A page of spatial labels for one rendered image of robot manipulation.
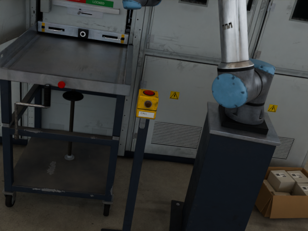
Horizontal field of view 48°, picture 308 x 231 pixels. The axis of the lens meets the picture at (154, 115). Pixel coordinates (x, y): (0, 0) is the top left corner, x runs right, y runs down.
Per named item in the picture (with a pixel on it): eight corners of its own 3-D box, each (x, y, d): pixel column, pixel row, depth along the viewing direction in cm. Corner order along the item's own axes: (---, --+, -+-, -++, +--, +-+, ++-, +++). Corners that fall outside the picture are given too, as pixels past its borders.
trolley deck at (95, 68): (129, 96, 163) (131, 84, 160) (-8, 78, 156) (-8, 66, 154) (132, 53, 223) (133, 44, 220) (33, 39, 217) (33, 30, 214)
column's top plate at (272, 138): (266, 115, 183) (267, 112, 183) (279, 146, 155) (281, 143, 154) (206, 104, 184) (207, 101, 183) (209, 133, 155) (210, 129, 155)
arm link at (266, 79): (270, 99, 165) (282, 63, 157) (255, 107, 152) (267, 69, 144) (242, 87, 173) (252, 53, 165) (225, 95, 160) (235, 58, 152)
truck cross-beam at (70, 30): (127, 44, 214) (128, 34, 211) (37, 31, 208) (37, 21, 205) (127, 42, 218) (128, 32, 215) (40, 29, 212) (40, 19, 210)
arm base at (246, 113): (259, 110, 176) (265, 92, 172) (266, 128, 159) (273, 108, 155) (222, 104, 176) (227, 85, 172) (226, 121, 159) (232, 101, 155)
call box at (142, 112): (155, 120, 143) (159, 98, 138) (135, 118, 142) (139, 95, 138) (154, 112, 150) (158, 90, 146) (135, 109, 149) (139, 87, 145)
